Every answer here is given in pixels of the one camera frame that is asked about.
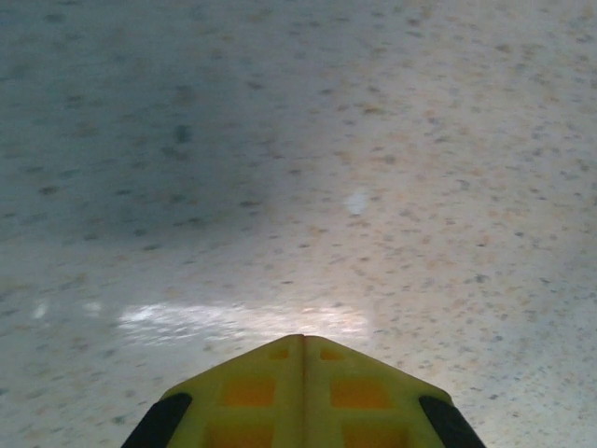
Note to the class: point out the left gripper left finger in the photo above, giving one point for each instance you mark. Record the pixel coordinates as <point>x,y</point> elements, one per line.
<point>247,401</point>

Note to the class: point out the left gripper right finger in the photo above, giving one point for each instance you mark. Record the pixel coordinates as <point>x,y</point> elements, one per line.
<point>364,401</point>

